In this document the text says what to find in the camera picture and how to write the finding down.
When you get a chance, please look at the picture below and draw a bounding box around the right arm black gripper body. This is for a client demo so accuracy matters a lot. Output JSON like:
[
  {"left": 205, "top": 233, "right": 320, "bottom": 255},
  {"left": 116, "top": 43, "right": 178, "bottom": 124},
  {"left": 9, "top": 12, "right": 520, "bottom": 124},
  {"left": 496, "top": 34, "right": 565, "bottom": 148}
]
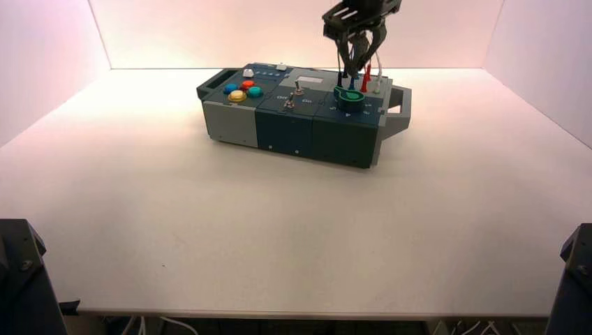
[{"left": 322, "top": 0, "right": 402, "bottom": 40}]

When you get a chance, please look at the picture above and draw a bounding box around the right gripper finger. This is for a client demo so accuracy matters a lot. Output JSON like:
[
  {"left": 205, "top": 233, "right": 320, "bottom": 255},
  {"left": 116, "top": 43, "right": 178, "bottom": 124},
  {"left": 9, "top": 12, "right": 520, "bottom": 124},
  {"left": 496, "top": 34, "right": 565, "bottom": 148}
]
[
  {"left": 335, "top": 32, "right": 369, "bottom": 77},
  {"left": 360, "top": 23, "right": 388, "bottom": 75}
]

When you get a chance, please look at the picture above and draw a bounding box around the grey and blue control box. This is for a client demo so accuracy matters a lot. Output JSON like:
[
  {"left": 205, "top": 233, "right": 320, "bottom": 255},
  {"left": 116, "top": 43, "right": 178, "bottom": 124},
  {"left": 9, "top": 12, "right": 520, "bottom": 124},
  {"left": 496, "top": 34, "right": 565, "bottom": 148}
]
[{"left": 195, "top": 63, "right": 413, "bottom": 170}]

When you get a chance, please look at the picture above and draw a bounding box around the green rotary knob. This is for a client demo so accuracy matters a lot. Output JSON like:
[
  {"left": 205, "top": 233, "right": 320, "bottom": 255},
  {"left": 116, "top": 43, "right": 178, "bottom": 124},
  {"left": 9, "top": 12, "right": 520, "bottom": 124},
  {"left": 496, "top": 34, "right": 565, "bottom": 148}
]
[{"left": 333, "top": 86, "right": 367, "bottom": 112}]

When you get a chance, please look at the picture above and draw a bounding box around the black table clamp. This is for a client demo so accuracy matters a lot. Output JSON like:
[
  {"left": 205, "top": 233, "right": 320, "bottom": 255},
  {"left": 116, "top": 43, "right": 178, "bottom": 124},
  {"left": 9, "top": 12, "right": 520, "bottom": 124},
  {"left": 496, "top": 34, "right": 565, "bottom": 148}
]
[{"left": 57, "top": 299, "right": 82, "bottom": 315}]

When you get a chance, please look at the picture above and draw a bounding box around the grey wire with black plugs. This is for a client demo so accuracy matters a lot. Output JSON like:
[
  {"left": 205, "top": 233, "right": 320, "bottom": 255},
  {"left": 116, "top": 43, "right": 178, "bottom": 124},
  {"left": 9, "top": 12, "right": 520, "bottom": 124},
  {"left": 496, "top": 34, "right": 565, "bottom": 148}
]
[{"left": 336, "top": 46, "right": 349, "bottom": 89}]

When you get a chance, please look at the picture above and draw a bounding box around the red wire with red plugs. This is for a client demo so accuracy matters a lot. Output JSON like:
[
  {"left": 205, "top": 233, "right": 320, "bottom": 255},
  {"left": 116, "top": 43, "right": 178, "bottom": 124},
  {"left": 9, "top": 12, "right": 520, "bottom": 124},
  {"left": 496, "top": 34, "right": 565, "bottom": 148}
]
[{"left": 360, "top": 62, "right": 373, "bottom": 94}]

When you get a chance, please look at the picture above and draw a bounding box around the white wire with white plugs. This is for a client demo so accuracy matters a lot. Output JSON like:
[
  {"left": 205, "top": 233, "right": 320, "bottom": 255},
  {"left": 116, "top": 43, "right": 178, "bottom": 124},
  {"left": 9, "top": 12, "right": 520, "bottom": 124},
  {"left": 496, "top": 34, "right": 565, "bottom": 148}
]
[{"left": 373, "top": 50, "right": 385, "bottom": 95}]

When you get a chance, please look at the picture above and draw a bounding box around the white cable under table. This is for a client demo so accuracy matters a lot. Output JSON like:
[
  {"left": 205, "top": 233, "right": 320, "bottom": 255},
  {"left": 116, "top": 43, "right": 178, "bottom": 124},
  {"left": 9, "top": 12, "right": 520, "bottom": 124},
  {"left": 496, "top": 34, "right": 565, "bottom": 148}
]
[
  {"left": 455, "top": 320, "right": 498, "bottom": 335},
  {"left": 158, "top": 315, "right": 200, "bottom": 335},
  {"left": 121, "top": 315, "right": 147, "bottom": 335}
]

